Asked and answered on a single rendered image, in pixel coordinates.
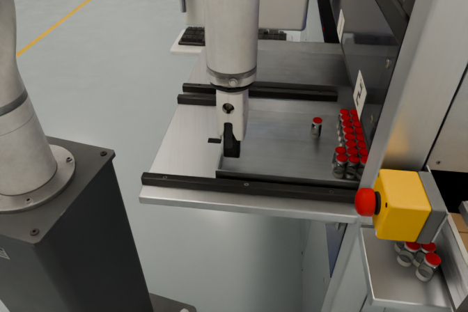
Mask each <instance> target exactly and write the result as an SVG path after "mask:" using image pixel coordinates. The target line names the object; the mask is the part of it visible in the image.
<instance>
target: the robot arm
mask: <svg viewBox="0 0 468 312"><path fill-rule="evenodd" d="M259 5H260V0H203V12H204V27H205V53H206V67H207V70H206V74H207V78H208V80H209V81H210V84H211V86H212V87H213V88H215V89H216V102H217V136H218V137H219V139H222V137H223V134H224V157H233V158H239V157H240V141H243V140H244V138H245V134H246V129H247V121H248V115H249V88H250V87H251V86H252V85H253V83H254V80H255V79H256V71H257V53H258V22H259ZM16 47H17V18H16V9H15V0H0V214H12V213H18V212H24V211H27V210H31V209H34V208H36V207H38V206H41V205H43V204H45V203H47V202H48V201H50V200H52V199H53V198H55V197H56V196H58V195H59V194H60V193H61V192H62V191H63V190H64V189H65V188H66V187H67V186H68V185H69V184H70V183H71V182H72V179H73V178H74V176H75V172H76V163H75V159H74V157H73V156H72V154H71V153H70V152H69V151H68V150H66V149H65V148H62V147H60V146H55V145H50V144H48V141H47V139H46V136H45V133H44V132H43V129H42V126H41V124H40V121H39V120H38V117H37V114H36V111H35V109H34V107H33V104H32V102H31V99H30V97H29V94H28V92H27V90H26V87H25V85H24V82H23V80H22V77H21V75H20V72H19V70H18V67H17V57H16Z"/></svg>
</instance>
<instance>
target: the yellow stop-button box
mask: <svg viewBox="0 0 468 312"><path fill-rule="evenodd" d="M373 190H374V192H375V199H376V206H375V211H374V214H373V216H372V218H373V223H374V227H375V234H376V236H377V238H379V239H385V240H398V241H406V242H415V241H416V242H417V243H421V244H430V241H431V240H432V238H433V236H434V234H435V233H436V231H437V229H438V227H439V225H440V224H441V222H442V219H443V218H444V216H445V214H446V213H447V209H446V206H445V204H444V202H443V199H442V197H441V194H440V193H439V190H438V188H437V185H436V183H435V180H434V178H433V176H432V174H431V172H425V171H419V172H418V173H417V172H415V171H399V170H391V169H380V170H379V172H378V174H377V178H376V181H375V184H374V187H373Z"/></svg>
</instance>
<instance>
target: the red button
mask: <svg viewBox="0 0 468 312"><path fill-rule="evenodd" d="M354 206H355V209H356V211H357V214H359V215H361V216H364V217H372V216H373V214H374V211H375V206H376V199H375V192H374V190H373V189H372V188H364V187H362V188H360V189H358V190H357V193H356V195H355V198H354Z"/></svg>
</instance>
